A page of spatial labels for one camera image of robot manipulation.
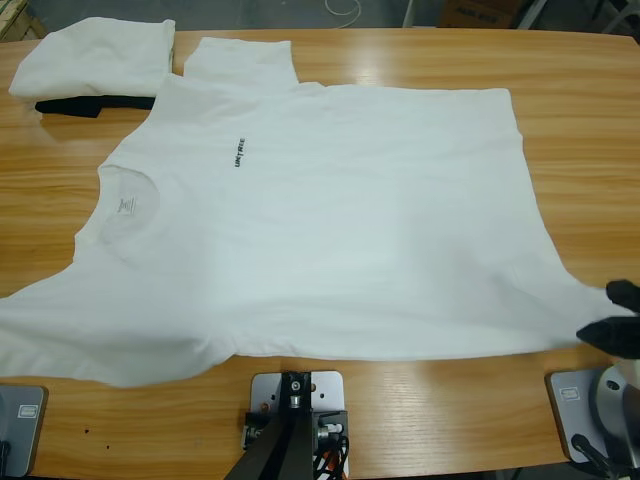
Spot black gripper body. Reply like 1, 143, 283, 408
605, 278, 640, 315

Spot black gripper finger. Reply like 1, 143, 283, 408
575, 313, 640, 360

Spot white printed t-shirt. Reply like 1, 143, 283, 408
0, 38, 640, 391

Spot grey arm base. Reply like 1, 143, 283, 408
543, 364, 640, 465
0, 383, 50, 479

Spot black clamp block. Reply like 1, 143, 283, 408
310, 408, 350, 454
243, 409, 274, 449

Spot brown cardboard box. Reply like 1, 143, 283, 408
438, 0, 515, 30

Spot folded white garment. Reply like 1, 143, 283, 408
8, 17, 177, 99

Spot folded black garment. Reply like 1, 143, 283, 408
33, 92, 157, 120

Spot wooden crate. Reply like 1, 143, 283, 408
0, 0, 47, 44

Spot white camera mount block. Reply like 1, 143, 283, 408
249, 370, 347, 480

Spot white metal frame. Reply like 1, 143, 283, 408
514, 0, 551, 31

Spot orange and black cables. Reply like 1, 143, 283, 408
312, 434, 354, 480

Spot dark camera post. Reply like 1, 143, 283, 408
222, 369, 321, 480

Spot white cable loop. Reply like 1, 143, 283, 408
323, 0, 362, 24

